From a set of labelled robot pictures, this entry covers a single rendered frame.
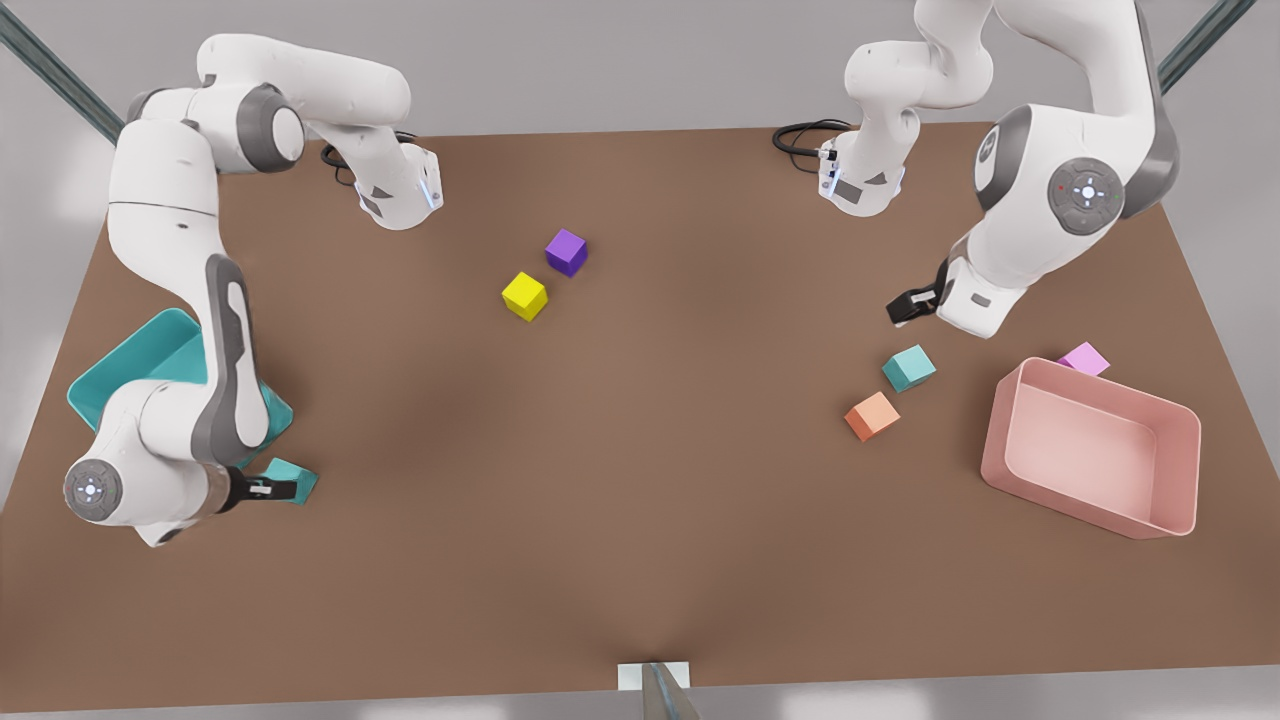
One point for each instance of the teal blue cube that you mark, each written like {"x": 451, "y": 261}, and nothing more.
{"x": 300, "y": 472}
{"x": 909, "y": 367}

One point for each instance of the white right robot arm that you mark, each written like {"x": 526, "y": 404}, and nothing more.
{"x": 160, "y": 200}

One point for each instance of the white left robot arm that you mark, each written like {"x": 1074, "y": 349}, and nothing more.
{"x": 1060, "y": 120}

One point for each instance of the orange cube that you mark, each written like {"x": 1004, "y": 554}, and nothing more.
{"x": 872, "y": 416}

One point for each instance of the teal plastic bin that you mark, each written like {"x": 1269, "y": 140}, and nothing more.
{"x": 140, "y": 365}

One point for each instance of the pink violet cube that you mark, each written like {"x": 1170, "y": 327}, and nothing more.
{"x": 1085, "y": 358}

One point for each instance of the pink plastic bin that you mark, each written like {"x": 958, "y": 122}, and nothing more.
{"x": 1090, "y": 450}

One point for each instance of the yellow cube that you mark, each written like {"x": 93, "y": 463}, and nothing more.
{"x": 524, "y": 296}

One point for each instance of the purple cube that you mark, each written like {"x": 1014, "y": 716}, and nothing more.
{"x": 566, "y": 251}

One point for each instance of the silver frame post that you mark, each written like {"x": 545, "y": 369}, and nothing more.
{"x": 665, "y": 695}
{"x": 60, "y": 75}
{"x": 1205, "y": 45}

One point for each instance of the silver post foot plate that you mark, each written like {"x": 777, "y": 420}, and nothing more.
{"x": 630, "y": 677}

